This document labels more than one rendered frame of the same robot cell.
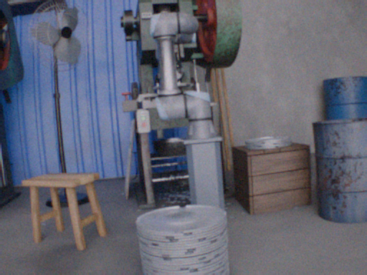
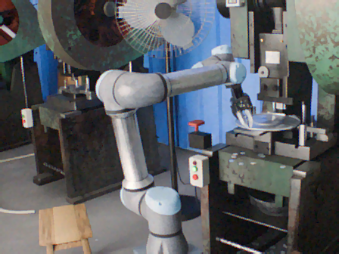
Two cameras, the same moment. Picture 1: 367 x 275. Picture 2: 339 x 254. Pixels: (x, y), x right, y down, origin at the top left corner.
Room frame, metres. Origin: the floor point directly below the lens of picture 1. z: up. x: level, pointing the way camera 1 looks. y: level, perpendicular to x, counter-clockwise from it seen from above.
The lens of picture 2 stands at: (0.96, -1.23, 1.26)
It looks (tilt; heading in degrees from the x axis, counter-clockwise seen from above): 13 degrees down; 50
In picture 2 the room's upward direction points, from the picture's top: 2 degrees counter-clockwise
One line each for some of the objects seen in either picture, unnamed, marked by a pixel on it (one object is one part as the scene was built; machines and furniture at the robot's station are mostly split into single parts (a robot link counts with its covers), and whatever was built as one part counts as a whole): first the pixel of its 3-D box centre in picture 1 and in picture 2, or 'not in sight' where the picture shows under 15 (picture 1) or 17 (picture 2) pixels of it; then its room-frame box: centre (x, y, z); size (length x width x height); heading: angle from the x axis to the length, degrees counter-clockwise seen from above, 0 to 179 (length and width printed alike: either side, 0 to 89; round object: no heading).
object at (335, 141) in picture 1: (352, 167); not in sight; (1.51, -0.85, 0.24); 0.42 x 0.42 x 0.48
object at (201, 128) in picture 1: (201, 127); (166, 238); (1.68, -0.09, 0.50); 0.15 x 0.15 x 0.10
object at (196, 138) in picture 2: (130, 114); (200, 150); (2.18, 0.33, 0.62); 0.10 x 0.06 x 0.20; 100
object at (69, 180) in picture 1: (64, 208); (69, 249); (1.55, 0.63, 0.16); 0.34 x 0.24 x 0.34; 72
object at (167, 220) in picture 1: (180, 218); not in sight; (1.04, 0.03, 0.24); 0.29 x 0.29 x 0.01
